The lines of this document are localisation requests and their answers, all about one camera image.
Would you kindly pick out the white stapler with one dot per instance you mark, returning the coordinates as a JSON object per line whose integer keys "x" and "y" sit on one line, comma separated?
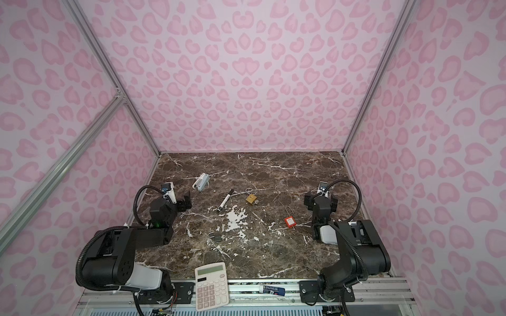
{"x": 201, "y": 183}

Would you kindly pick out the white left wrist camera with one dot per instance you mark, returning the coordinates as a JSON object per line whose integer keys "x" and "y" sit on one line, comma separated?
{"x": 169, "y": 192}

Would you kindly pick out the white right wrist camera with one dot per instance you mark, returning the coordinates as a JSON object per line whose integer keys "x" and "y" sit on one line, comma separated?
{"x": 323, "y": 189}

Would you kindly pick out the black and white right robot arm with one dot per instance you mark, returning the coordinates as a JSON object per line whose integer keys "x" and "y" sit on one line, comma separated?
{"x": 362, "y": 253}

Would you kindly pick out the white desk calculator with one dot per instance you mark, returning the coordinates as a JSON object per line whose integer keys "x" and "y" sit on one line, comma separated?
{"x": 212, "y": 289}

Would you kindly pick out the red padlock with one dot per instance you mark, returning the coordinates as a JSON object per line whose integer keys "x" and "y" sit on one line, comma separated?
{"x": 290, "y": 220}

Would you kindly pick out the brass padlock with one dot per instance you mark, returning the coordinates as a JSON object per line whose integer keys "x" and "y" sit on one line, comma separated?
{"x": 251, "y": 198}

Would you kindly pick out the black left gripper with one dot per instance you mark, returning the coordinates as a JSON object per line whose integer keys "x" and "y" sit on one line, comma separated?
{"x": 182, "y": 203}

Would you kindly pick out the aluminium front rail frame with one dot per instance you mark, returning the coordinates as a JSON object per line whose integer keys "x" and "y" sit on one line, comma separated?
{"x": 377, "y": 296}

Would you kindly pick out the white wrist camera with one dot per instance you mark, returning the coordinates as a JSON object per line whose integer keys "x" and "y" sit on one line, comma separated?
{"x": 323, "y": 189}
{"x": 169, "y": 192}

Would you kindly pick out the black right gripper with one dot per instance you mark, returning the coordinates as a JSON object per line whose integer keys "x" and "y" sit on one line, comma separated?
{"x": 321, "y": 199}

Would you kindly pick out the blue and white glue stick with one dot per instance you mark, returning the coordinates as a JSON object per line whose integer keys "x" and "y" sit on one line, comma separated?
{"x": 271, "y": 290}

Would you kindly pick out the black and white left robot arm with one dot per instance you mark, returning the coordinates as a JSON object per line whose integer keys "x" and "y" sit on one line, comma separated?
{"x": 107, "y": 261}

